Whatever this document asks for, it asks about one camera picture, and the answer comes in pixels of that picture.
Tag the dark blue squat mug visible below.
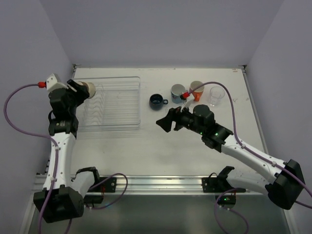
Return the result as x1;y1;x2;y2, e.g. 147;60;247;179
149;94;168;111

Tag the light blue floral mug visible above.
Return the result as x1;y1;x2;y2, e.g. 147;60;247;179
171;84;186;104

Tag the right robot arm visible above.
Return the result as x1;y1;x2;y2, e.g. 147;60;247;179
156;104;305;210

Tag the beige bottomed cup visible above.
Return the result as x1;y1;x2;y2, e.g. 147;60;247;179
82;82;96;99

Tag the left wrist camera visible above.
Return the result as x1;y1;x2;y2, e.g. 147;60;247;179
46;73;68;93

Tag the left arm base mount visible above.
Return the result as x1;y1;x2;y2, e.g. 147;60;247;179
84;177;117;208

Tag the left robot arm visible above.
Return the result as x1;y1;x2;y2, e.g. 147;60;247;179
33;78;99;223

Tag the clear glass with sticker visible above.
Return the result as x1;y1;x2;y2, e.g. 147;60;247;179
210;86;225;106

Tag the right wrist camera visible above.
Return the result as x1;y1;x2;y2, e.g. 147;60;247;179
180;91;195;112

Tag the white wire dish rack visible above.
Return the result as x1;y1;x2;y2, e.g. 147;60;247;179
76;77;140;133

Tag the orange mug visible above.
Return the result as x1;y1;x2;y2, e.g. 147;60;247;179
189;81;204;102

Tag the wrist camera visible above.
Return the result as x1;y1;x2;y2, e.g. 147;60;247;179
180;91;195;112
46;73;68;93

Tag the aluminium mounting rail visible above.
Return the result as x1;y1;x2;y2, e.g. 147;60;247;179
31;174;269;195

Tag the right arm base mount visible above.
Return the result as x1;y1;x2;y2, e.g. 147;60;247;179
201;166;246;208

